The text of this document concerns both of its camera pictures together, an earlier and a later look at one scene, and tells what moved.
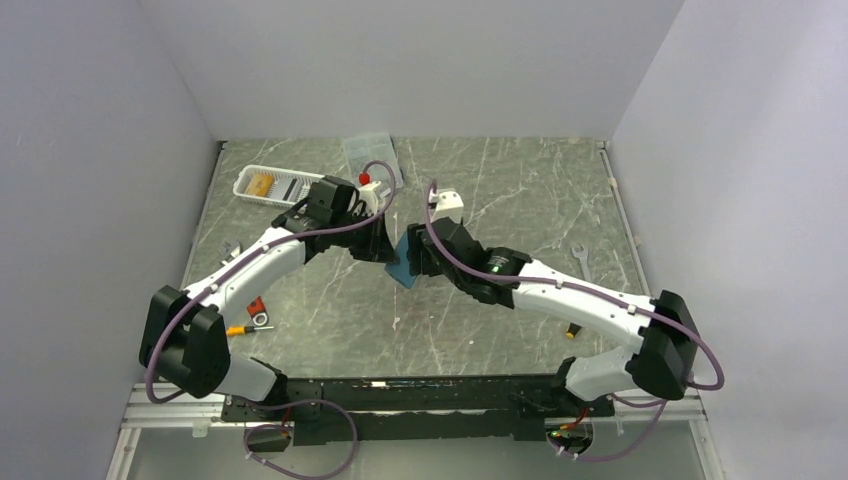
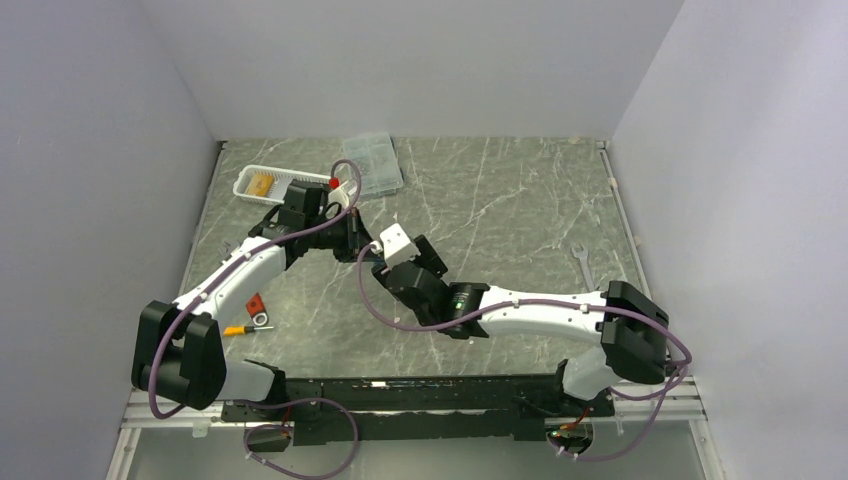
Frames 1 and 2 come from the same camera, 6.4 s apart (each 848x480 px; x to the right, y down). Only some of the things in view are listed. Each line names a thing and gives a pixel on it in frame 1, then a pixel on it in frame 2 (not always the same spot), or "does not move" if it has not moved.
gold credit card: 261,185 does not move
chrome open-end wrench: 582,255 does not move
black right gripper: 416,249 to 428,258
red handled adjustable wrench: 258,312 does not move
